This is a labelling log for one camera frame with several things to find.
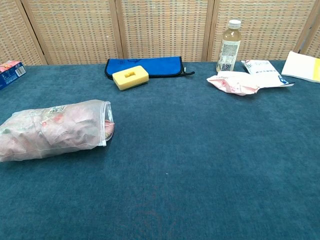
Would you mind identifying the blue pink cardboard box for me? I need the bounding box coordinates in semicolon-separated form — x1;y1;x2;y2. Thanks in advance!
0;59;27;91

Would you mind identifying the white blue plastic packet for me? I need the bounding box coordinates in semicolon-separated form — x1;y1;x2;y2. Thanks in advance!
240;59;295;89

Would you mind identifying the pink floral garment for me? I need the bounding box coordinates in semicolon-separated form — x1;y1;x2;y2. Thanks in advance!
0;104;115;156

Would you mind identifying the blue pouch with black trim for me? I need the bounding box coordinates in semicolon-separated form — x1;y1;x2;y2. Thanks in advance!
104;56;195;81

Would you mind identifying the yellow sponge block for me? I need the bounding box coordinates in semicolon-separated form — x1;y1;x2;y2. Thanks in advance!
112;65;150;92

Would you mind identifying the translucent zipper plastic bag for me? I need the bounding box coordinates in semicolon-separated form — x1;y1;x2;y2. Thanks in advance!
0;99;115;163

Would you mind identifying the white yellow notebook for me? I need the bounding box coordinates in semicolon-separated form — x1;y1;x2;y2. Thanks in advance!
281;50;320;84

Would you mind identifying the woven wicker folding screen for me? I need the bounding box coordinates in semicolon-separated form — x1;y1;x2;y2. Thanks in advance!
0;0;320;66

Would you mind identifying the clear plastic drink bottle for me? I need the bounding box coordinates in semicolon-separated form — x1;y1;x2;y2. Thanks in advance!
215;19;243;73

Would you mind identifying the crumpled pink white packet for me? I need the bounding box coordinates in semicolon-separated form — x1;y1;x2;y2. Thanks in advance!
206;70;261;97

